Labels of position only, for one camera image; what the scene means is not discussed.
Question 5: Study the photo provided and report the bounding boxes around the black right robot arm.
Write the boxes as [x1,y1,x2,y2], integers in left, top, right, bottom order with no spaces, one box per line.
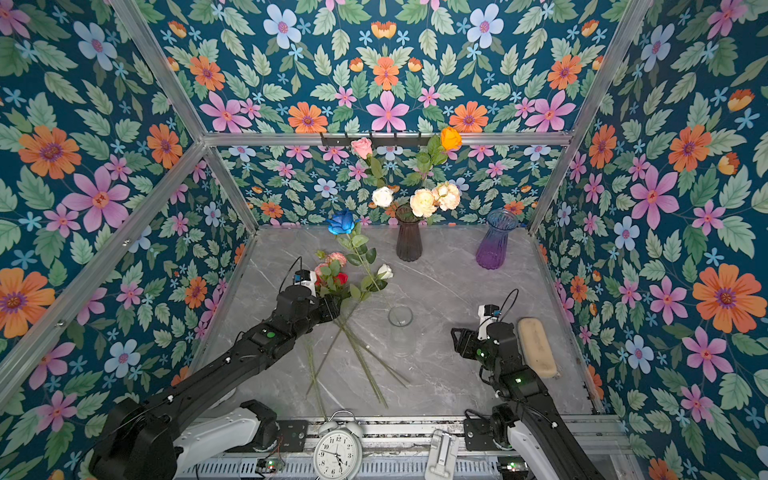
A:
[451,322,603,480]

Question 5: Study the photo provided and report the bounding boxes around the yellow rose stem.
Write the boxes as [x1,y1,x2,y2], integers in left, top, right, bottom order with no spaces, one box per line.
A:
[415,127,463,184]

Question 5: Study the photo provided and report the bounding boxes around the white twin-bell alarm clock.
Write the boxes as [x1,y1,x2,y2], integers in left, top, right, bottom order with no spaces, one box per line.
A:
[312,409,364,480]

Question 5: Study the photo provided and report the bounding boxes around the pink rose stem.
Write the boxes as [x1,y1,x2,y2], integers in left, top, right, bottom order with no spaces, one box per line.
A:
[351,138,387,191]

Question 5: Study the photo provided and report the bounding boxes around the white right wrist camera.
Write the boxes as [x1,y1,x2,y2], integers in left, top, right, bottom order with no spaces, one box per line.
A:
[477,304,501,341]

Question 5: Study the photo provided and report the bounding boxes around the cream double-bloom flower stem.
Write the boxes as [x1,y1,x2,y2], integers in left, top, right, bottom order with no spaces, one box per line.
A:
[409,182,461,219]

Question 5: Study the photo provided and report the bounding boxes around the beige cloth roll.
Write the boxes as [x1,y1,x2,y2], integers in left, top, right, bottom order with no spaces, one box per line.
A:
[517,317,559,379]

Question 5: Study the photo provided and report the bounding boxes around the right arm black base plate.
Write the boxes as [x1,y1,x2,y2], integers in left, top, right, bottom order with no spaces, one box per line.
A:
[463,417,507,452]

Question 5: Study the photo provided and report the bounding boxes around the clear glass cup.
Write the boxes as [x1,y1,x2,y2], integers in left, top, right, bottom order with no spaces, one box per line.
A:
[388,306,416,357]

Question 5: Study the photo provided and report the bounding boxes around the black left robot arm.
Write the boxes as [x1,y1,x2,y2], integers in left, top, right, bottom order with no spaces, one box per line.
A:
[88,285,340,479]

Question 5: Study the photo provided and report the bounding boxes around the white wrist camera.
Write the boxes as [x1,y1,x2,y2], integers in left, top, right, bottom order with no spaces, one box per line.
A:
[293,269,317,296]
[477,304,501,341]

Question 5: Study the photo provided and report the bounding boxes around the white plastic clip bracket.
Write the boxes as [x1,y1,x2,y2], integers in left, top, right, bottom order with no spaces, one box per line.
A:
[424,429,459,480]

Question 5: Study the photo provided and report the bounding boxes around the dark pink ribbed glass vase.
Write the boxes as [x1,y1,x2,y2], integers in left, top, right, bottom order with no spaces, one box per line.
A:
[396,205,423,262]

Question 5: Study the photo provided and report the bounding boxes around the black hook rail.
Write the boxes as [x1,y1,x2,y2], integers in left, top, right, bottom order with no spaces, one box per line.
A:
[320,132,440,148]

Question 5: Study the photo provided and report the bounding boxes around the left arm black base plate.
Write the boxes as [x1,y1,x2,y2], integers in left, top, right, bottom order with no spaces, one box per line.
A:
[255,419,309,454]

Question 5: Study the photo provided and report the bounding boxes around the purple ribbed glass vase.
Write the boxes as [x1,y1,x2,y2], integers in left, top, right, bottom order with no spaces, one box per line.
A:
[475,209,519,270]

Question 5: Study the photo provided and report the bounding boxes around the pile of artificial flowers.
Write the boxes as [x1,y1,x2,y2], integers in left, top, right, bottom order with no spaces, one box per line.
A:
[302,250,409,418]

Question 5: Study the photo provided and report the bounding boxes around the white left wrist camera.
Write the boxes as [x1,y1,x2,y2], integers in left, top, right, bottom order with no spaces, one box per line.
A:
[293,269,317,296]

